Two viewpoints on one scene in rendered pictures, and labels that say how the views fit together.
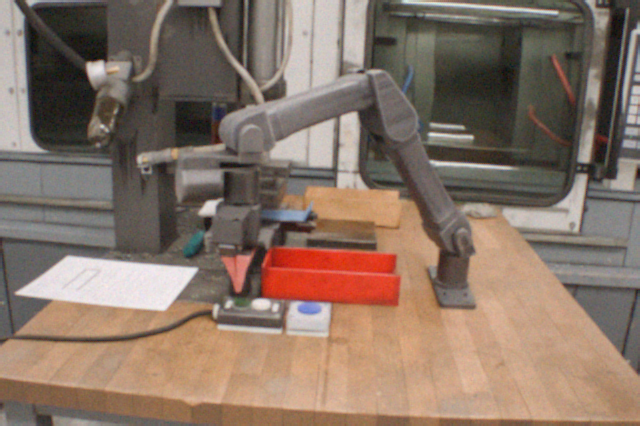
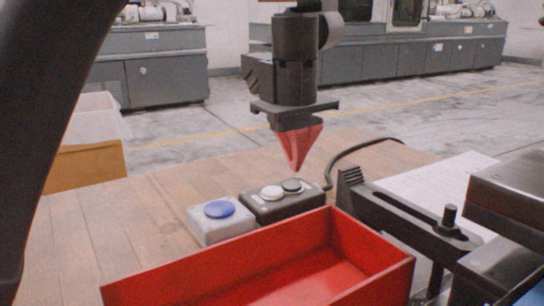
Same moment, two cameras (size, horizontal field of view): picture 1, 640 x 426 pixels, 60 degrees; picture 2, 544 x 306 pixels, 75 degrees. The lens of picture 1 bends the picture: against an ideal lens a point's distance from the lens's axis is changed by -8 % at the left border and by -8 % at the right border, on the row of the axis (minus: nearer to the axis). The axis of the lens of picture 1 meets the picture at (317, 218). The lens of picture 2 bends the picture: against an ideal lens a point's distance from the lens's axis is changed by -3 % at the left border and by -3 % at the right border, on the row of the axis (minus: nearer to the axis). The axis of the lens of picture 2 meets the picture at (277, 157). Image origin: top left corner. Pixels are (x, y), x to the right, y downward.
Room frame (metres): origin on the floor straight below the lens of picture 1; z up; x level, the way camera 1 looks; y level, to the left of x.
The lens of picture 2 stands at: (1.26, -0.17, 1.17)
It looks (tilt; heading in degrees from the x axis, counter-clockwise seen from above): 22 degrees down; 144
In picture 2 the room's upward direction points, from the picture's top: straight up
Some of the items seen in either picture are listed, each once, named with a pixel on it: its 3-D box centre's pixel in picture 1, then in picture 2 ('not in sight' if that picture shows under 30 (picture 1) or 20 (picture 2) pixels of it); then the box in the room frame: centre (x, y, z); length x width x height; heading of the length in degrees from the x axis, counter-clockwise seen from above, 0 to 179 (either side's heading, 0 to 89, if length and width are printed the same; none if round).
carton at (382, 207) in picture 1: (351, 207); not in sight; (1.53, -0.09, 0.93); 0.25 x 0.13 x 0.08; 87
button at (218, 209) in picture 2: (309, 311); (219, 212); (0.89, 0.01, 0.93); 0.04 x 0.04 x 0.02
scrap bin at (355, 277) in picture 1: (331, 275); (265, 297); (1.05, -0.03, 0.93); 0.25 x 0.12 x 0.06; 87
